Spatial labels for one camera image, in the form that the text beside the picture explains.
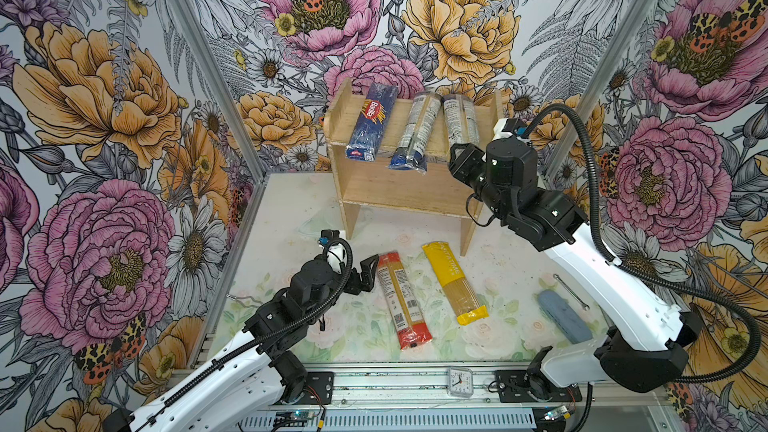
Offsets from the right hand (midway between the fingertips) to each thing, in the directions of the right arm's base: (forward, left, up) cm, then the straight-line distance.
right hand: (454, 160), depth 64 cm
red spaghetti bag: (-20, +10, -40) cm, 46 cm away
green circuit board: (-39, +37, -43) cm, 69 cm away
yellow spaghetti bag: (-11, -5, -41) cm, 43 cm away
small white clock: (-34, -2, -42) cm, 54 cm away
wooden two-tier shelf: (+14, +18, -22) cm, 32 cm away
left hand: (-11, +21, -22) cm, 33 cm away
